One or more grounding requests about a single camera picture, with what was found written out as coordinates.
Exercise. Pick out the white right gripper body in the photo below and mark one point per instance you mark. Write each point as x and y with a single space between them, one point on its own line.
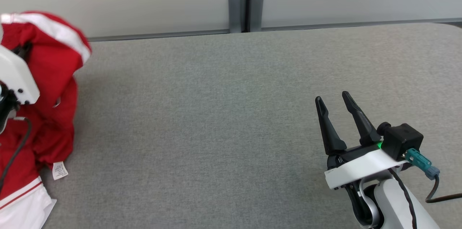
361 169

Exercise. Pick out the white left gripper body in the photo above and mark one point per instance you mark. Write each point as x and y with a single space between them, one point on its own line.
20 81

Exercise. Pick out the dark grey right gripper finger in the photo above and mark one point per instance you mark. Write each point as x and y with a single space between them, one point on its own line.
362 126
330 131

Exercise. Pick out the red and white t-shirt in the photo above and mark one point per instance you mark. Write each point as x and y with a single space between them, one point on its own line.
50 139

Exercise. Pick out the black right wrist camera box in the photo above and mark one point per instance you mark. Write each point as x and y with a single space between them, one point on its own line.
402 139

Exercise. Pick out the teal right camera connector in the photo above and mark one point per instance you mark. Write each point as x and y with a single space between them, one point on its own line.
420 162

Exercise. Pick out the grey wall base rail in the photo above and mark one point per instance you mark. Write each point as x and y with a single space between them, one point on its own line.
158 35
361 24

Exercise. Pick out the grey rounded post foot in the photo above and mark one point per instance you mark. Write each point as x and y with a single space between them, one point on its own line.
256 10
234 12

